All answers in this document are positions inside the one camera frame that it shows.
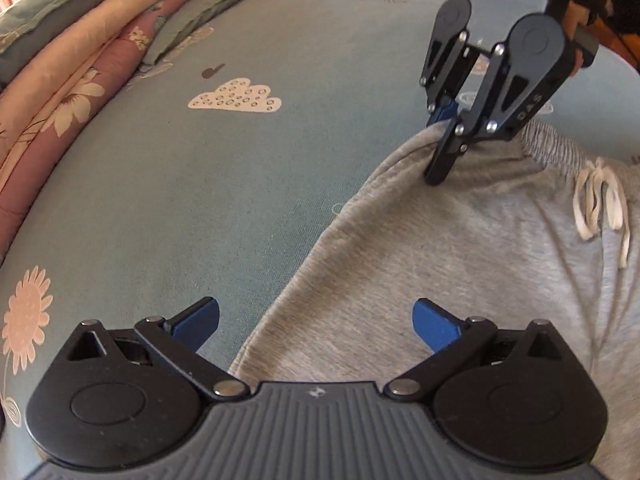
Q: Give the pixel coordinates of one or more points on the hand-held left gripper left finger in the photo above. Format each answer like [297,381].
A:
[197,322]

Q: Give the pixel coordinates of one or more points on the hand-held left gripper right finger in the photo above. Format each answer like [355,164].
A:
[435,325]

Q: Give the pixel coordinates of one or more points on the person's right forearm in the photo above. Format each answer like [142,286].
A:
[625,0]

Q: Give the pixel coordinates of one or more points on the thick teal pillow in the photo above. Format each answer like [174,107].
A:
[50,5]

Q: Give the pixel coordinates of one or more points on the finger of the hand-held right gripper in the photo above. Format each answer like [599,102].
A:
[442,112]
[440,170]

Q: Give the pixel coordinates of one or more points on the mauve floral quilt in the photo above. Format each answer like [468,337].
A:
[115,55]

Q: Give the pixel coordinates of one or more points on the cream floral quilt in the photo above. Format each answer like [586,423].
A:
[75,55]

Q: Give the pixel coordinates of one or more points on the thin teal pillow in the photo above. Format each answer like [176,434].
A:
[200,15]

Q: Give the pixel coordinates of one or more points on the person's right hand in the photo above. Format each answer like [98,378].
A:
[574,17]

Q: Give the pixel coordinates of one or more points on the teal printed bed sheet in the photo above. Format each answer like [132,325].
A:
[200,185]

